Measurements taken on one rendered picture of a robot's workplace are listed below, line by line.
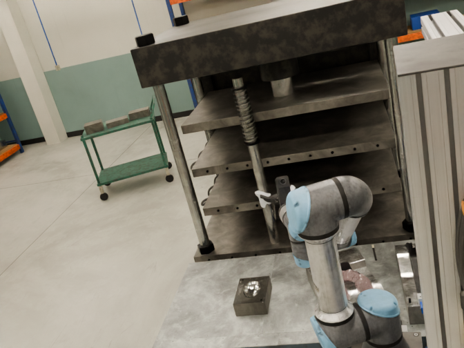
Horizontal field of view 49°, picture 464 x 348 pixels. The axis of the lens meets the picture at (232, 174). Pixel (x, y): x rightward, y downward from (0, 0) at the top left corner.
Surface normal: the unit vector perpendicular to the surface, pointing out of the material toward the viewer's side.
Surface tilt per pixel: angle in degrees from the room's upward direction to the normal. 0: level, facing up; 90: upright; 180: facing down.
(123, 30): 90
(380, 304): 7
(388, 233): 0
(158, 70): 90
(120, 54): 90
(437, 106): 90
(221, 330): 0
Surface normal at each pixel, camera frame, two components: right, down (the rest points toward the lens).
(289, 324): -0.23, -0.90
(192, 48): -0.18, 0.41
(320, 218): 0.18, 0.33
